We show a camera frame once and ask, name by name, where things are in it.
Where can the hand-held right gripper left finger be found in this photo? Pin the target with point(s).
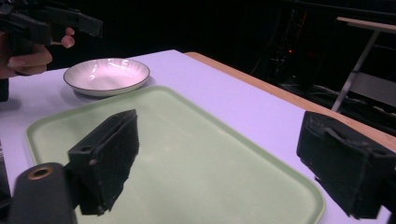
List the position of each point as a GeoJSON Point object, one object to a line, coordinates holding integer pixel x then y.
{"type": "Point", "coordinates": [106, 161]}

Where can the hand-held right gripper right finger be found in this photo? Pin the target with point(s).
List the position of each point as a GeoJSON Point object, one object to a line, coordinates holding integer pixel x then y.
{"type": "Point", "coordinates": [345, 168]}

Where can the white plate with dark rim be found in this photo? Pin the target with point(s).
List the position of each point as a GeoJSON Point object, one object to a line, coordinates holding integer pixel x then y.
{"type": "Point", "coordinates": [107, 76]}

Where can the light green plastic tray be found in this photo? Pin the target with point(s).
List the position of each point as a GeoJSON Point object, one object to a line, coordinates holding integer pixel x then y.
{"type": "Point", "coordinates": [202, 149]}

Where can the dark equipment rack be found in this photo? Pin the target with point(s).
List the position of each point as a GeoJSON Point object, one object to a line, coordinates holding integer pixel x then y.
{"type": "Point", "coordinates": [292, 49]}

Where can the wooden side table, metal legs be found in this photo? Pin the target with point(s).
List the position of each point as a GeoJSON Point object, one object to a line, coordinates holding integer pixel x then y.
{"type": "Point", "coordinates": [367, 25]}

